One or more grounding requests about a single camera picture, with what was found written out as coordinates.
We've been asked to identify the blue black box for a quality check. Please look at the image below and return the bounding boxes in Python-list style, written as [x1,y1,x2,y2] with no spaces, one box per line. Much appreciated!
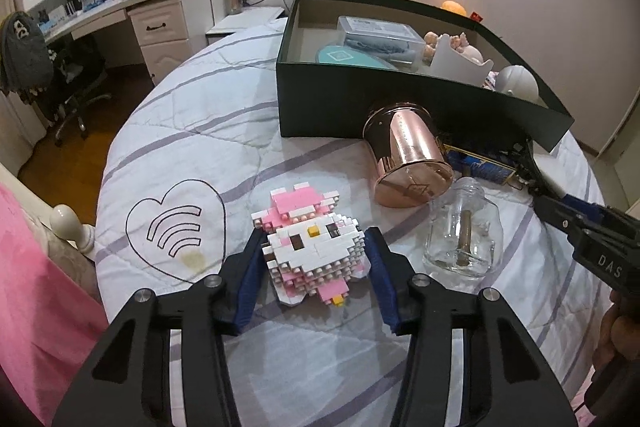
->
[444,144,516,185]

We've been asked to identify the clear glass jar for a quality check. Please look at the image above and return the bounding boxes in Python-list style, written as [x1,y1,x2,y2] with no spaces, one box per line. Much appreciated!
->
[423,176,503,279]

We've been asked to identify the white round rabbit light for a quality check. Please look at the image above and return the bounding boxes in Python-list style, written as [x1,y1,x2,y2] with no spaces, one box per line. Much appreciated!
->
[495,65,539,103]

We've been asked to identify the rose gold metal cup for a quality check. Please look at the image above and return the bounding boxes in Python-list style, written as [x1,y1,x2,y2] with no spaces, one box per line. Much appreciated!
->
[362,102,454,208]

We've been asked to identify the white plug night light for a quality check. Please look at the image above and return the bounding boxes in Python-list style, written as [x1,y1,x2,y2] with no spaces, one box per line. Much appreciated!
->
[427,34,494,88]

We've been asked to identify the pink white brick cat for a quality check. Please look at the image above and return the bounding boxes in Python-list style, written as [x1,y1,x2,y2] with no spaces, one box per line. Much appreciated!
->
[252,182,371,307]

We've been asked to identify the person's right hand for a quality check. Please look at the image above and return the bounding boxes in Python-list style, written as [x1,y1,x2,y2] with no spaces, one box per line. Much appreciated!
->
[584,291,639,426]

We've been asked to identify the pink blanket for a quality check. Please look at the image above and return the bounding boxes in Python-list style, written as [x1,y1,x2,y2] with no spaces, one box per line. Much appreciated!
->
[1,188,107,426]

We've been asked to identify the pink brick flower figure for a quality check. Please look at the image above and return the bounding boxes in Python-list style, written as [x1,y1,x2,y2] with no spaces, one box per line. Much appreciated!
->
[483,70,499,91]

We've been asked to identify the small baby doll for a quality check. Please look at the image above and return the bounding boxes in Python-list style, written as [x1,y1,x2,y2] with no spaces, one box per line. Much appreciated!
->
[423,31,484,64]

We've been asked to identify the red toy box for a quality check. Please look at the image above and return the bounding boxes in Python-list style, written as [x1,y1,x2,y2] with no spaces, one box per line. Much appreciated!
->
[470,12,484,23]

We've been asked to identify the striped white quilt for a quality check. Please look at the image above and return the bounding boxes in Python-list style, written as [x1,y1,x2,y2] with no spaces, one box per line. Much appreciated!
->
[94,17,609,427]

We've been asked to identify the clear plastic case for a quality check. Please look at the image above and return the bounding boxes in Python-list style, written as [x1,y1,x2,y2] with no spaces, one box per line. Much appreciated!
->
[337,15,425,67]

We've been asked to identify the orange octopus plush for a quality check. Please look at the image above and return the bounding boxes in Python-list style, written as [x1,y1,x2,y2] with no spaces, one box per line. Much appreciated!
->
[440,0,468,17]

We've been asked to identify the teal round tin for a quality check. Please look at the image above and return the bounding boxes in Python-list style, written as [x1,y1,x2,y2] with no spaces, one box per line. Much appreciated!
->
[316,44,396,70]

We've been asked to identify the black office chair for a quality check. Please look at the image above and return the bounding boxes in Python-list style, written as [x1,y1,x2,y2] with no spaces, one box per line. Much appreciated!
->
[11,39,111,146]

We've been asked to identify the grey jacket on chair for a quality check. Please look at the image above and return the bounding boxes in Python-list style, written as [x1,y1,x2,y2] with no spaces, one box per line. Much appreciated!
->
[1,12,53,94]

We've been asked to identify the small white side cabinet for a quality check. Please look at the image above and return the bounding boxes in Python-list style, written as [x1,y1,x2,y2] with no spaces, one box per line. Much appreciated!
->
[205,6,284,44]

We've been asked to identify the white desk with drawers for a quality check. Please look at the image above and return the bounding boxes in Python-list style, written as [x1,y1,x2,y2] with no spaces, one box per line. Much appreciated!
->
[46,0,227,84]

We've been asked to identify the white bed post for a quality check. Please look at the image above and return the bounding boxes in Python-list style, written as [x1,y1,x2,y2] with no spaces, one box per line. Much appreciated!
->
[49,205,96,261]

